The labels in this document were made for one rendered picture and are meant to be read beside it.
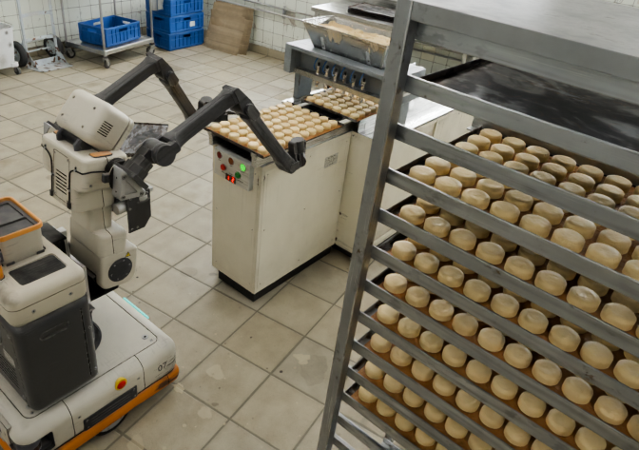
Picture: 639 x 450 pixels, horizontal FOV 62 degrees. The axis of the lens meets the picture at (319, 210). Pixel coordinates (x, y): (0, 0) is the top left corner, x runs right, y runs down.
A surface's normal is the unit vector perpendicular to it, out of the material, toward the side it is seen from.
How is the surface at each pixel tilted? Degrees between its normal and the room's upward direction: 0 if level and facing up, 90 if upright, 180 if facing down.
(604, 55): 90
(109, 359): 0
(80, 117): 47
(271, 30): 90
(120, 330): 0
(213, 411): 0
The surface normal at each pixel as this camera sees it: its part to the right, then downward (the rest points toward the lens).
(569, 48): -0.65, 0.33
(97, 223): 0.77, 0.40
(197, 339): 0.11, -0.84
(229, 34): -0.44, 0.03
